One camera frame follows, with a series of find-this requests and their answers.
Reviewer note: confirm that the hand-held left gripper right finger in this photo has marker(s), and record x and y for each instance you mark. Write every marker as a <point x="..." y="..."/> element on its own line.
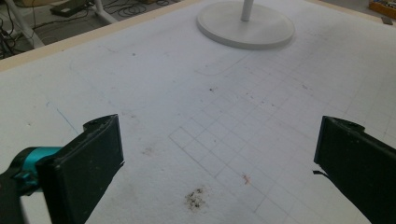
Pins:
<point x="358" y="158"/>

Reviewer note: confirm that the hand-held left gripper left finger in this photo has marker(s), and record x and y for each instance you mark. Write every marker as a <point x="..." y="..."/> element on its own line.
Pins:
<point x="84" y="168"/>

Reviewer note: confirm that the white hook rack stand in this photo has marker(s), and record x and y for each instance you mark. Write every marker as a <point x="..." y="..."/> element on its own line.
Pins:
<point x="243" y="29"/>

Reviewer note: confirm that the orange crate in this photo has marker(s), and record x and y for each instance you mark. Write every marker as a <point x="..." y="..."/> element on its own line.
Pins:
<point x="384" y="7"/>

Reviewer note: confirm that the white stand leg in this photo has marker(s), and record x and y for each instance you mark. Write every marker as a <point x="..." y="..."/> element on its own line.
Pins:
<point x="23" y="26"/>
<point x="104" y="12"/>

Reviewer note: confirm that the flat black box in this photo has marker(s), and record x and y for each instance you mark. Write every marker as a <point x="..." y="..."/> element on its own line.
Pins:
<point x="70" y="7"/>

